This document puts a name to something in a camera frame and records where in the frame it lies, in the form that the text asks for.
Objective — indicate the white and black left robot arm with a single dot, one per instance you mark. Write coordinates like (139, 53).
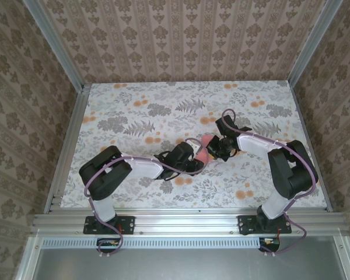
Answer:
(105, 208)

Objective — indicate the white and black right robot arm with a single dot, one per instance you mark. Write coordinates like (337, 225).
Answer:
(275, 207)

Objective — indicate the grey sheet metal panel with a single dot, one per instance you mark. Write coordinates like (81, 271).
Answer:
(178, 265)

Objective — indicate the floral patterned table cover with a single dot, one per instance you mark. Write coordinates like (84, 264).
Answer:
(134, 116)

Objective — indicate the black connector board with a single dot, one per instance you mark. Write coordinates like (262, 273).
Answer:
(108, 248)
(269, 248)

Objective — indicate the long aluminium frame beam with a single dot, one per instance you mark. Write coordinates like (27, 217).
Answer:
(186, 223)

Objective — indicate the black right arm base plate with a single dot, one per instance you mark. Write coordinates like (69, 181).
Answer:
(246, 224)

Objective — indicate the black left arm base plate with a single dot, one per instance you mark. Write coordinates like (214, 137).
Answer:
(128, 224)

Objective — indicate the aluminium side rail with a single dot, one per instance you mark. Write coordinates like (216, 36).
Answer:
(67, 148)

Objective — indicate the aluminium frame post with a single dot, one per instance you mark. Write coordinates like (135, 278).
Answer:
(312, 41)
(55, 43)

